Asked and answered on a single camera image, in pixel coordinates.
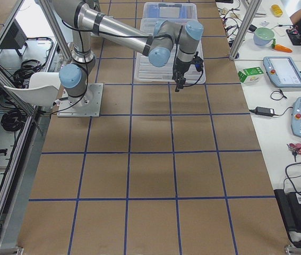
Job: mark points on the clear plastic box lid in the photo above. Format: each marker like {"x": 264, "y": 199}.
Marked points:
{"x": 145, "y": 72}

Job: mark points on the black power adapter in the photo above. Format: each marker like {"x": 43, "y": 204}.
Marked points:
{"x": 264, "y": 111}

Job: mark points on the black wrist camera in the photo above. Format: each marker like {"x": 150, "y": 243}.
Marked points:
{"x": 197, "y": 62}

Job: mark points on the clear plastic storage box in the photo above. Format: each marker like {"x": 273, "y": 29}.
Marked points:
{"x": 150, "y": 15}

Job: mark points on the green white carton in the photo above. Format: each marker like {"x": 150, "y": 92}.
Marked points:
{"x": 251, "y": 74}

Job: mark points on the toy carrot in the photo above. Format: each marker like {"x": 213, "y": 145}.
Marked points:
{"x": 280, "y": 48}

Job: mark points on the green bowl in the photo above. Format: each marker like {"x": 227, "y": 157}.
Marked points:
{"x": 263, "y": 36}

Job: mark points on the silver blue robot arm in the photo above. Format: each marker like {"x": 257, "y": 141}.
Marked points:
{"x": 157, "y": 47}

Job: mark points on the aluminium frame post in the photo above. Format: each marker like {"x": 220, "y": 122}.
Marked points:
{"x": 247, "y": 21}

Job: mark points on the white chair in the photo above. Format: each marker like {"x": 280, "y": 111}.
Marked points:
{"x": 42, "y": 91}

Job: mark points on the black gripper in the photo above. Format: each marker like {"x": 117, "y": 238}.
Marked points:
{"x": 181, "y": 67}

